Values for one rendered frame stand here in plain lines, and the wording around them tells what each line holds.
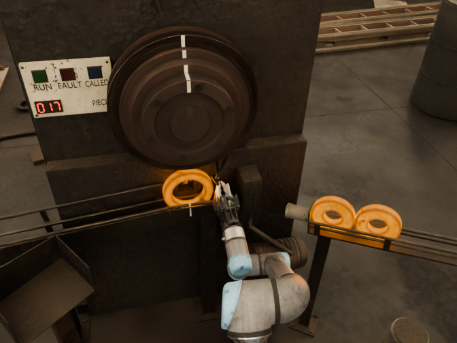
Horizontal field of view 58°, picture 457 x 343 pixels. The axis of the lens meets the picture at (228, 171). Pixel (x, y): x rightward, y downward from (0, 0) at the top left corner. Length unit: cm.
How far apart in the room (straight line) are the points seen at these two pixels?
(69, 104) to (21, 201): 151
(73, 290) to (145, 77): 73
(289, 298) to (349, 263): 132
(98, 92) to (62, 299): 68
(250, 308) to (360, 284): 130
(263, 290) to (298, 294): 9
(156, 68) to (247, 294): 66
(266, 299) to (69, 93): 86
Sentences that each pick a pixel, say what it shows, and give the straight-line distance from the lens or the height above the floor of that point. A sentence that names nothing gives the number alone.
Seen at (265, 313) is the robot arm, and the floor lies 85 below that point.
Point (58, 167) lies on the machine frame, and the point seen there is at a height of 87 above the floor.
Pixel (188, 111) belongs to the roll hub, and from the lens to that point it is 120.
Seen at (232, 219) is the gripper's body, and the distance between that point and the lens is 142.
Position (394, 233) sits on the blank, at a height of 72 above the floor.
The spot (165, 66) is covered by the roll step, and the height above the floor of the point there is 128.
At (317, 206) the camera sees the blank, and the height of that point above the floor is 74.
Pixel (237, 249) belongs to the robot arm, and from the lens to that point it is 139.
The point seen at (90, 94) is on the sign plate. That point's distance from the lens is 141.
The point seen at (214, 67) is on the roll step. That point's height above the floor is 126.
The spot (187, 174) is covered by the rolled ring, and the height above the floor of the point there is 84.
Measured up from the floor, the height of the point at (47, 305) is 60.
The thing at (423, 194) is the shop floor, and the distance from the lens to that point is 300.
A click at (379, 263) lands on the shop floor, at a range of 245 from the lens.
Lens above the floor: 176
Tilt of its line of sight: 38 degrees down
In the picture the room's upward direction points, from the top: 2 degrees clockwise
